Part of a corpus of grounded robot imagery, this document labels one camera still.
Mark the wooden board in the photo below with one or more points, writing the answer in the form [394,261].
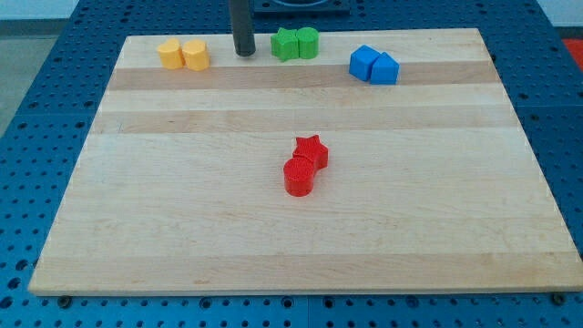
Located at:
[431,184]

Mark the red cylinder block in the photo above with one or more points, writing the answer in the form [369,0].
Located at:
[298,176]

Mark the red star block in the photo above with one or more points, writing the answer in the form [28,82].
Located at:
[312,149]

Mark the green star block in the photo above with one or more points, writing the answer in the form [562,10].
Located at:
[284,44]

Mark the blue cube block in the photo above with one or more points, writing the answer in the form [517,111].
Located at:
[361,62]

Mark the green cylinder block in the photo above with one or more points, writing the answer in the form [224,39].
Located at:
[308,42]

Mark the blue pentagon block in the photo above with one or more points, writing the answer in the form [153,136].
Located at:
[385,70]

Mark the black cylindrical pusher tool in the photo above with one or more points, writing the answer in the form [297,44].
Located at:
[242,27]

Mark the yellow hexagon block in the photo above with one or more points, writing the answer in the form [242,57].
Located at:
[196,55]

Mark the yellow heart block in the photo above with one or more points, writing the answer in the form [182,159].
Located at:
[170,54]

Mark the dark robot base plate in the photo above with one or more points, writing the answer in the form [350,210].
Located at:
[274,7]

